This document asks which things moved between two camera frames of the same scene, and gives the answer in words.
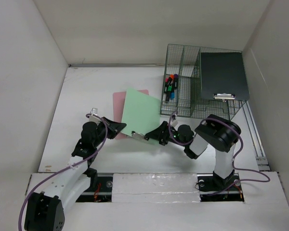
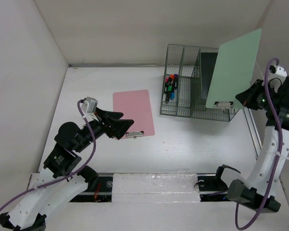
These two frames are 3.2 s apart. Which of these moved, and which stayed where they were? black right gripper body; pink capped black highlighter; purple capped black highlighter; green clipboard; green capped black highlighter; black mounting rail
Moved: green clipboard; black right gripper body
Stayed: black mounting rail; green capped black highlighter; pink capped black highlighter; purple capped black highlighter
